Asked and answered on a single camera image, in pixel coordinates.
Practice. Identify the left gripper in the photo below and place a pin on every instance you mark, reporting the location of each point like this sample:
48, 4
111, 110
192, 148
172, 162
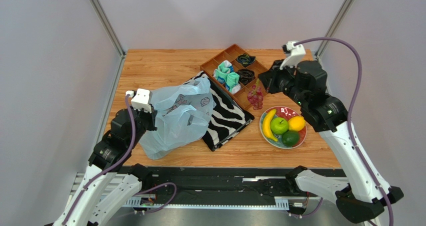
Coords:
152, 117

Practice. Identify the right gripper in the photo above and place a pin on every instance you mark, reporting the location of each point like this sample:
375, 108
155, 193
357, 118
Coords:
274, 77

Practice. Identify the purple grapes bunch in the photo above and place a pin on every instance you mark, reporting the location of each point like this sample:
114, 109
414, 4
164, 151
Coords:
255, 95

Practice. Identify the light blue plastic bag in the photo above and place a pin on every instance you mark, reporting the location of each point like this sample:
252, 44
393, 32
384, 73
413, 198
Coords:
183, 116

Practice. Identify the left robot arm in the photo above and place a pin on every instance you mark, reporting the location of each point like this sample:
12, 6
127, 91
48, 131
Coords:
86, 206

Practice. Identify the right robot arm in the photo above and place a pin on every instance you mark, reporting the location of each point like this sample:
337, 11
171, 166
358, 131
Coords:
366, 195

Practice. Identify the brown compartment tray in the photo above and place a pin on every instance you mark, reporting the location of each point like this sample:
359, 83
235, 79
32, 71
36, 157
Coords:
244, 64

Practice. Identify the teal white sock pair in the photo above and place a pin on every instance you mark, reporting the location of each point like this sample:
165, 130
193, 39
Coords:
232, 83

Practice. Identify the fruit plate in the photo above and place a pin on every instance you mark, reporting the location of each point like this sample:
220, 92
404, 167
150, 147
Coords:
286, 113

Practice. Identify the yellow banana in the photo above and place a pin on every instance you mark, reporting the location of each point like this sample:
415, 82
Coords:
266, 125

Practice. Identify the green apple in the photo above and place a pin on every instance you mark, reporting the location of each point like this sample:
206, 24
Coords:
279, 126

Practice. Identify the yellow lemon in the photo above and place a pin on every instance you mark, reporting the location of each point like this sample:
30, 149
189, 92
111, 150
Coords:
296, 123

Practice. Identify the zebra striped cushion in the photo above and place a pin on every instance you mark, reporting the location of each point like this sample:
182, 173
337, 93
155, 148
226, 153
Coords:
227, 121

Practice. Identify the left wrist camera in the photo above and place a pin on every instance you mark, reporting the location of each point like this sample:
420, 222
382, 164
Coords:
141, 99

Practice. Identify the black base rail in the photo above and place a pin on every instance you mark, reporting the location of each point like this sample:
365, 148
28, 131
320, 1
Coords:
223, 187

